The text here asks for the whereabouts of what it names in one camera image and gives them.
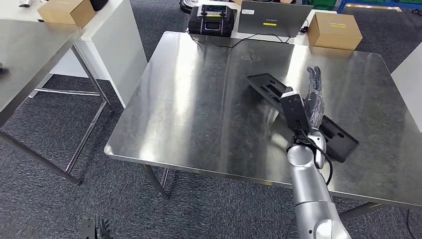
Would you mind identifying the blue metal frame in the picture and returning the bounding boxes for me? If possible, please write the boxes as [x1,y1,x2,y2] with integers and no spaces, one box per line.
[336,0,422,12]

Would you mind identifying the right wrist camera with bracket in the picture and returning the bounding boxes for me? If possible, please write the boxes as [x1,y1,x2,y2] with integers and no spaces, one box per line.
[279,91,311,136]

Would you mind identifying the white side table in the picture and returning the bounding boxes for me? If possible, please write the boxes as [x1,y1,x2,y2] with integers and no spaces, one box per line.
[390,42,422,133]

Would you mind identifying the steel workbench table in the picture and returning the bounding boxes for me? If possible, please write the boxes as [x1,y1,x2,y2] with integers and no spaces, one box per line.
[104,31,422,222]

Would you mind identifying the black plastic plate with cutouts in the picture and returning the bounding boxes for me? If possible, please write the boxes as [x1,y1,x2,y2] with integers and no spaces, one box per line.
[246,73,360,164]

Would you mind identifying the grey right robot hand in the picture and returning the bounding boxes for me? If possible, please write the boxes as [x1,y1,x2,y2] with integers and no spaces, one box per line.
[303,66,326,131]

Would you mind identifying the black rounded object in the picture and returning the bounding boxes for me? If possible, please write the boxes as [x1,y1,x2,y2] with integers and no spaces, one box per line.
[89,0,109,12]

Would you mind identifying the grey laptop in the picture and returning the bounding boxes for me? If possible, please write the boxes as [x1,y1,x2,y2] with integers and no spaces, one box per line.
[237,0,314,38]

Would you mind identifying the cardboard box with yellow label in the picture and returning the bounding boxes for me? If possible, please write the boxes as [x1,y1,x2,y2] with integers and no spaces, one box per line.
[307,11,364,51]

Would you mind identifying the black remote controller case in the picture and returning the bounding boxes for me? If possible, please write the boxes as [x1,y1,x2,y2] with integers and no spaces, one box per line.
[188,4,238,37]

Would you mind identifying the green crate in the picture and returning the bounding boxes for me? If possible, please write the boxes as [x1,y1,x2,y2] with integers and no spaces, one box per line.
[311,0,337,11]

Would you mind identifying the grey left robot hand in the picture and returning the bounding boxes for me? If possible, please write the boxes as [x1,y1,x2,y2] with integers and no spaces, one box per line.
[95,215,112,239]

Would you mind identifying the black floor cable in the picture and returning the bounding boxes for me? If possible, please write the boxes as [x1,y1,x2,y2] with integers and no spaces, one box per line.
[405,209,412,239]

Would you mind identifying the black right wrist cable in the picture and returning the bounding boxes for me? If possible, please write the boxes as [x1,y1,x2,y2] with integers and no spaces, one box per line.
[294,120,334,186]

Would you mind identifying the black round object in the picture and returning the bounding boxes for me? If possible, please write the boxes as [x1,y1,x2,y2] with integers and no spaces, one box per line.
[179,0,199,14]

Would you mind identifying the steel table with grey plate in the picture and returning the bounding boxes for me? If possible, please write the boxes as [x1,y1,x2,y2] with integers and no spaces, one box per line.
[0,18,115,186]

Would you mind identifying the black laptop cable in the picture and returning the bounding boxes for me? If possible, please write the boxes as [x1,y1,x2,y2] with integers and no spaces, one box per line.
[186,30,294,49]

